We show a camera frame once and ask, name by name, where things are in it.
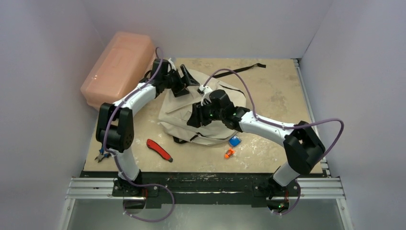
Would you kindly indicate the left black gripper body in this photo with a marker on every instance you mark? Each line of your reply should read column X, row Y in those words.
column 175, row 83

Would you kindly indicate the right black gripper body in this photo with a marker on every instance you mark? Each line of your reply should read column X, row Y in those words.
column 197, row 115

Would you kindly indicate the beige backpack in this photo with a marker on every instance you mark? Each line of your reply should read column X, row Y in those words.
column 176, row 111

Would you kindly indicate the blue pencil sharpener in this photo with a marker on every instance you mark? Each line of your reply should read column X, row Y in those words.
column 234, row 141

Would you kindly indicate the orange small toy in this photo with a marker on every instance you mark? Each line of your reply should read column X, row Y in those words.
column 230, row 152

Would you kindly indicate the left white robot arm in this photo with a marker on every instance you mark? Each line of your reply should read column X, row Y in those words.
column 115, row 125

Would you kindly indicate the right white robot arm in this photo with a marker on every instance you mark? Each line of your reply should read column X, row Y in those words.
column 303, row 148

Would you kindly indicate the pink plastic storage box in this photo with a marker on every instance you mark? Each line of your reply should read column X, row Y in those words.
column 118, row 70

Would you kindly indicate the red utility knife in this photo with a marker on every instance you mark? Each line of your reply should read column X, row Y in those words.
column 152, row 145

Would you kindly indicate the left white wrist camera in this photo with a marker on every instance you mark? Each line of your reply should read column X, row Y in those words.
column 171, row 65

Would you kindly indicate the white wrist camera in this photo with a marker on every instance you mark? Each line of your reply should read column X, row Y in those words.
column 205, row 92
column 171, row 65

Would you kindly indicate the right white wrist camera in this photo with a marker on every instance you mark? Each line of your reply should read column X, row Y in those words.
column 205, row 92

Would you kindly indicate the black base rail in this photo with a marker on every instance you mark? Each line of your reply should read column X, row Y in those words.
column 195, row 188

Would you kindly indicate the blue handled pliers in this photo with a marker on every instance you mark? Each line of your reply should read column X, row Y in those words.
column 102, row 155

